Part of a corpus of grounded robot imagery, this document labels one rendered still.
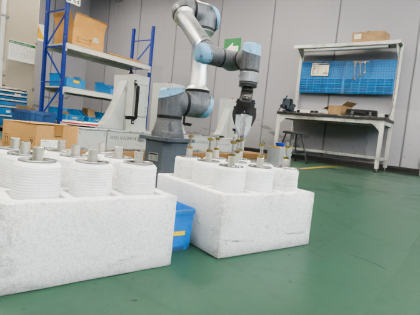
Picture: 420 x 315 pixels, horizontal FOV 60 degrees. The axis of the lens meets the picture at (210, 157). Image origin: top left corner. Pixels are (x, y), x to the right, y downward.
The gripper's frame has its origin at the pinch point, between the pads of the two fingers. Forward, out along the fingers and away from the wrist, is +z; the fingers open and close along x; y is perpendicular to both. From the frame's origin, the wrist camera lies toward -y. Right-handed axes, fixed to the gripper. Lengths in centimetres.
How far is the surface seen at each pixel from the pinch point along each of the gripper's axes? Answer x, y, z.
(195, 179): 12.0, -27.8, 15.3
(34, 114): 297, 317, 5
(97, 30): 276, 440, -143
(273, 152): -13.1, 6.8, 5.6
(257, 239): -9.7, -33.7, 30.3
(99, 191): 27, -65, 15
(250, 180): -5.5, -28.8, 13.6
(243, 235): -5.4, -37.9, 28.4
